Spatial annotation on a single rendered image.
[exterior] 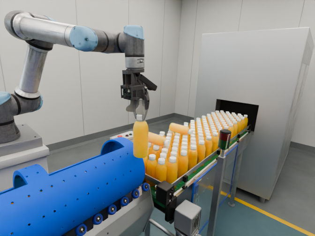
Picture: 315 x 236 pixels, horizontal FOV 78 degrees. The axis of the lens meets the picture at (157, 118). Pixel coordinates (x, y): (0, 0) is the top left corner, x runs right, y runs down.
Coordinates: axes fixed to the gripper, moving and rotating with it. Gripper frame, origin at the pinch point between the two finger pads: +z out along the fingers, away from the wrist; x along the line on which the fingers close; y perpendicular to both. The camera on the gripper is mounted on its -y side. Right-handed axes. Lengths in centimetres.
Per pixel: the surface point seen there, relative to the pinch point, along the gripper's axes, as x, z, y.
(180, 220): 12, 59, -15
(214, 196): 17, 59, -44
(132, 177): -0.9, 28.3, 5.5
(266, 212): 25, 148, -165
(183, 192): 5, 52, -27
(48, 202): -0.2, 19.9, 39.9
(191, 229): 18, 61, -16
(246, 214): 10, 147, -145
